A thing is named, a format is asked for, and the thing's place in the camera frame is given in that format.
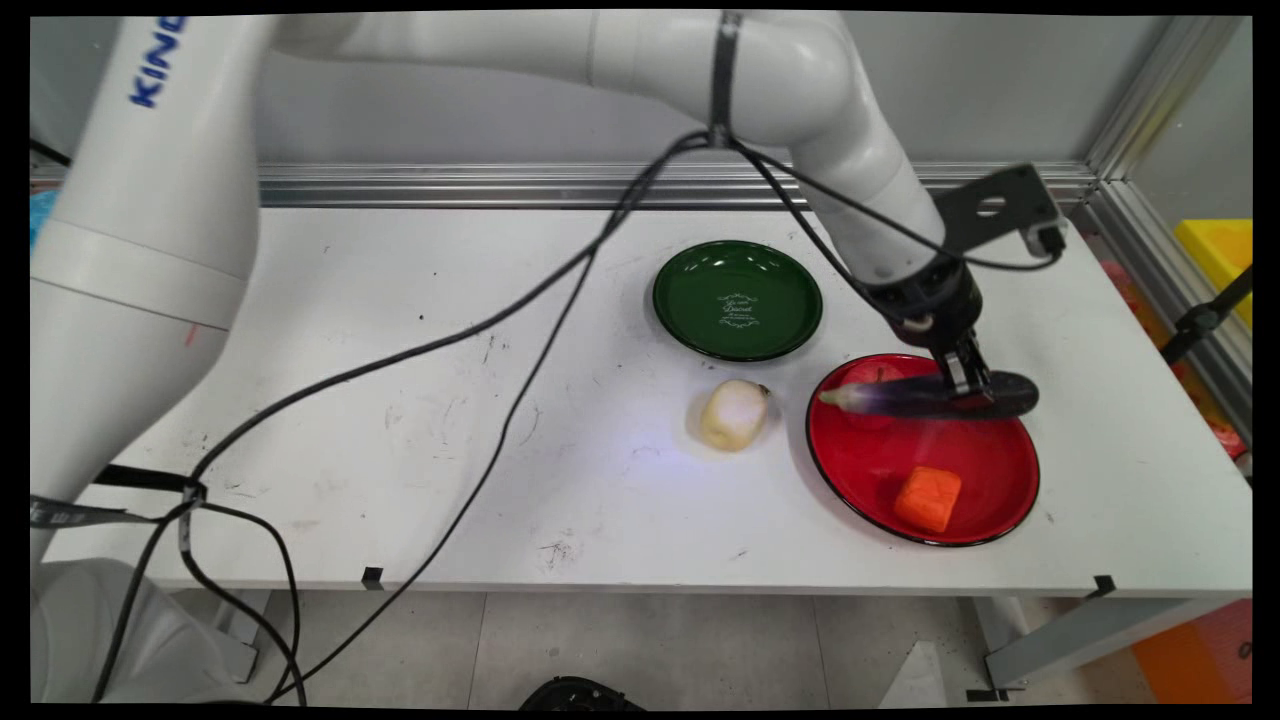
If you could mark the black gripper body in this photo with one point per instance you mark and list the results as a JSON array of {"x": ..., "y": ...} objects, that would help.
[{"x": 930, "y": 300}]

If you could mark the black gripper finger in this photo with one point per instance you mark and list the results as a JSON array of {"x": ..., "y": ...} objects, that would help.
[
  {"x": 960, "y": 380},
  {"x": 982, "y": 372}
]

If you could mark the purple toy eggplant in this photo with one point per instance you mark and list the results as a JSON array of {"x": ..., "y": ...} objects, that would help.
[{"x": 900, "y": 398}]

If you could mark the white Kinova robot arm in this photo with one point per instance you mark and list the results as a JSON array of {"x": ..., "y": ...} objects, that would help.
[{"x": 150, "y": 250}]

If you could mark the red enamel plate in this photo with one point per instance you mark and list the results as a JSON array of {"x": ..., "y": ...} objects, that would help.
[{"x": 960, "y": 470}]

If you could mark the orange toy fruit block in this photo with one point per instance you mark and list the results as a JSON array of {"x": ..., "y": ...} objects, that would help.
[{"x": 928, "y": 498}]

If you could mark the green enamel plate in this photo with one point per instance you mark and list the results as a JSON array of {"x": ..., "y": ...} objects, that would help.
[{"x": 740, "y": 300}]

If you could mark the small table edge clip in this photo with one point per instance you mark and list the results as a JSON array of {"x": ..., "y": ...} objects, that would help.
[
  {"x": 372, "y": 577},
  {"x": 1103, "y": 585}
]

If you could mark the yellow foam tray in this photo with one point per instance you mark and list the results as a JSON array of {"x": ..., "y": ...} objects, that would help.
[{"x": 1220, "y": 255}]

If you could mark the grey metal table leg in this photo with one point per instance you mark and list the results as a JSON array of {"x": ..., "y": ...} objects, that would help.
[{"x": 1090, "y": 640}]

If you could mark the orange floor box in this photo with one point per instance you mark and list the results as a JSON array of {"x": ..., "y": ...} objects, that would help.
[{"x": 1195, "y": 650}]

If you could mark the black object on floor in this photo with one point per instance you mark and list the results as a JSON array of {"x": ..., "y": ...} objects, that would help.
[{"x": 580, "y": 695}]

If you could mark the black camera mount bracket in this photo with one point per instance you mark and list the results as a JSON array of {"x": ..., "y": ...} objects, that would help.
[{"x": 965, "y": 215}]

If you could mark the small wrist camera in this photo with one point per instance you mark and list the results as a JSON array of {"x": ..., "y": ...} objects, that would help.
[{"x": 1048, "y": 240}]

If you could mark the aluminium side frame rail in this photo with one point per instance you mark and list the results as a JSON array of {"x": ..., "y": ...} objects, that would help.
[{"x": 1170, "y": 280}]

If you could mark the black camera stand pole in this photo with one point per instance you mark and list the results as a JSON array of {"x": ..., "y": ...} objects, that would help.
[{"x": 1200, "y": 320}]

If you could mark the aluminium corner frame post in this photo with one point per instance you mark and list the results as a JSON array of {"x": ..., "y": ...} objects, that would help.
[{"x": 1160, "y": 90}]

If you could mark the aluminium back frame rail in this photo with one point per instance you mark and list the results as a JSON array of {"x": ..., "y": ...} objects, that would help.
[{"x": 500, "y": 187}]

